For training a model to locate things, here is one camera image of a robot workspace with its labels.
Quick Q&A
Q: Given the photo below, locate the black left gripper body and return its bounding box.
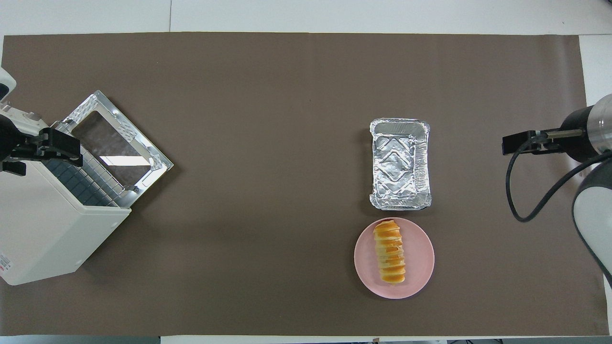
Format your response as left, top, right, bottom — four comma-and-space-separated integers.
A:
0, 116, 44, 162

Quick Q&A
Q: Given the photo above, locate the aluminium foil tray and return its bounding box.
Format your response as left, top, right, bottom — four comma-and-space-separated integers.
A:
369, 118, 432, 211

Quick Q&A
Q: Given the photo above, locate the silver glass oven door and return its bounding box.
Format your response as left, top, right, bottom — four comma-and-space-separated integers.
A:
62, 90, 174, 209

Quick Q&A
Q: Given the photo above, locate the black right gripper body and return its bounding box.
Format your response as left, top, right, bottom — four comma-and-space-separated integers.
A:
543, 107, 599, 163

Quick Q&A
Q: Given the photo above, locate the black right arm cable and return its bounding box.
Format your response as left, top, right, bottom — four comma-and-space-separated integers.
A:
506, 128, 612, 223

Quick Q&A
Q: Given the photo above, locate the sliced golden bread loaf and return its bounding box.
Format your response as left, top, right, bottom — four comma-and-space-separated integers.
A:
373, 220, 406, 285

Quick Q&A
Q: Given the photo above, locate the cream toaster oven body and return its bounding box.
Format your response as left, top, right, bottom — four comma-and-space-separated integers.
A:
0, 129, 132, 286

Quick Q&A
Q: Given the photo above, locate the brown table mat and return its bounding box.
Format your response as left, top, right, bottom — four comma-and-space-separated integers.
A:
0, 32, 609, 337

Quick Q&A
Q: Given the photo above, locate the pink round plate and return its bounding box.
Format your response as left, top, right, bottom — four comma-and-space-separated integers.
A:
354, 217, 435, 300

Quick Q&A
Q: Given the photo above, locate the wire oven rack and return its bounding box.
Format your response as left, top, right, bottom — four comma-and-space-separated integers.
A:
43, 143, 120, 208

